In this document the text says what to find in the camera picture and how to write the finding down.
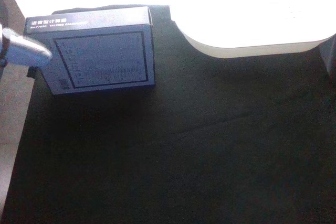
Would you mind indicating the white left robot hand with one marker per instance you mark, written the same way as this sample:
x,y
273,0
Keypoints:
x,y
29,54

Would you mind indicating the white blue calculator box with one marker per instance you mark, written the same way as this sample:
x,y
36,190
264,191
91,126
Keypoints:
x,y
105,58

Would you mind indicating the black table cloth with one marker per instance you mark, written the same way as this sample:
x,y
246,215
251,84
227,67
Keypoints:
x,y
183,142

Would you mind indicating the white studded plastic tray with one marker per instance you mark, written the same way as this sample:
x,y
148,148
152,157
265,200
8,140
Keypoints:
x,y
249,43

